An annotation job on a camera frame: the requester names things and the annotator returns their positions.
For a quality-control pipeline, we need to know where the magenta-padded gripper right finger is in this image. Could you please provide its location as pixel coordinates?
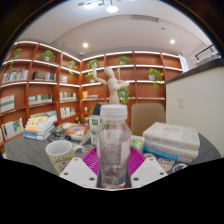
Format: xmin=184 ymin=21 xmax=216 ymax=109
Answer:
xmin=128 ymin=146 xmax=168 ymax=189

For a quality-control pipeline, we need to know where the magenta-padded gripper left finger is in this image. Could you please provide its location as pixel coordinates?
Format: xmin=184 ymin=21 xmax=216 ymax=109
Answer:
xmin=59 ymin=146 xmax=101 ymax=190

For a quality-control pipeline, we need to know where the clear white-capped water bottle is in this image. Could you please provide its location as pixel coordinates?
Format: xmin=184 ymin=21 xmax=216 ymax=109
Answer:
xmin=95 ymin=103 xmax=133 ymax=190

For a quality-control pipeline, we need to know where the small colourful oval badge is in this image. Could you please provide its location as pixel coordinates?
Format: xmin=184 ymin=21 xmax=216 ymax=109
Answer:
xmin=171 ymin=162 xmax=188 ymax=174
xmin=156 ymin=157 xmax=176 ymax=172
xmin=143 ymin=152 xmax=158 ymax=160

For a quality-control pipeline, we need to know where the yellow striped white mug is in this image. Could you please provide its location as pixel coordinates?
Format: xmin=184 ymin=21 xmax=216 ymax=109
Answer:
xmin=45 ymin=139 xmax=88 ymax=176

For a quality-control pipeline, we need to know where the blue-spined book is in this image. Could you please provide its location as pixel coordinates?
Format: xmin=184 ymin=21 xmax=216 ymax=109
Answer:
xmin=143 ymin=145 xmax=194 ymax=165

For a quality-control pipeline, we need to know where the small green and white box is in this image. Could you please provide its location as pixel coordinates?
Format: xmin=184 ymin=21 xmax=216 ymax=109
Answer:
xmin=129 ymin=134 xmax=146 ymax=154

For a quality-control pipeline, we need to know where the thin white book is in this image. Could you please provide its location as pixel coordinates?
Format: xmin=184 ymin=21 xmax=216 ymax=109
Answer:
xmin=143 ymin=139 xmax=200 ymax=160

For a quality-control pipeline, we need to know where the stack of dark books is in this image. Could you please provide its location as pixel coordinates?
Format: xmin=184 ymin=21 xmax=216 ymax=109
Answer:
xmin=49 ymin=122 xmax=91 ymax=143

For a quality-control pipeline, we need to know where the thick white book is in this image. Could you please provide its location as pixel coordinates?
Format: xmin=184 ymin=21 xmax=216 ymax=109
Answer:
xmin=142 ymin=121 xmax=201 ymax=151

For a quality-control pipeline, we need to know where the green and white drink carton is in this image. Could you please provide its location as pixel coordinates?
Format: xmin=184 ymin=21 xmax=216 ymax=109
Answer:
xmin=88 ymin=115 xmax=102 ymax=147

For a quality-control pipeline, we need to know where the stack of colourful books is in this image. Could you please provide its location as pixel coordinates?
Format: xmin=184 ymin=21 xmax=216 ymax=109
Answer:
xmin=23 ymin=114 xmax=58 ymax=141

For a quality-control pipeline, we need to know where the white partition with dark top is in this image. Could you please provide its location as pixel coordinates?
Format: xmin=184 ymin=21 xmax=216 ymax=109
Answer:
xmin=165 ymin=58 xmax=224 ymax=158

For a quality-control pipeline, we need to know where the orange wooden shelf unit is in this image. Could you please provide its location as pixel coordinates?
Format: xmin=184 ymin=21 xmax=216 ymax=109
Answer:
xmin=0 ymin=39 xmax=184 ymax=154

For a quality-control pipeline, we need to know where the wooden artist mannequin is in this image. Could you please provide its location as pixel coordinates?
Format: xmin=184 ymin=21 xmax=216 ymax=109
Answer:
xmin=91 ymin=63 xmax=130 ymax=106

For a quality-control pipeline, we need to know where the ceiling air vent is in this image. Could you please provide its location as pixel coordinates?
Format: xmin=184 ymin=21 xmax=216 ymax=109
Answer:
xmin=130 ymin=14 xmax=159 ymax=23

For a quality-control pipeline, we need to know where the branched ceiling lamp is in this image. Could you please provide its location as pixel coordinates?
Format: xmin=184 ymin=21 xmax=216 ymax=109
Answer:
xmin=77 ymin=0 xmax=121 ymax=14

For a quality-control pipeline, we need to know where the black ceiling track rail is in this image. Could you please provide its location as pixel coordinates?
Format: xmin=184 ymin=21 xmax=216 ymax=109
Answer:
xmin=194 ymin=43 xmax=218 ymax=61

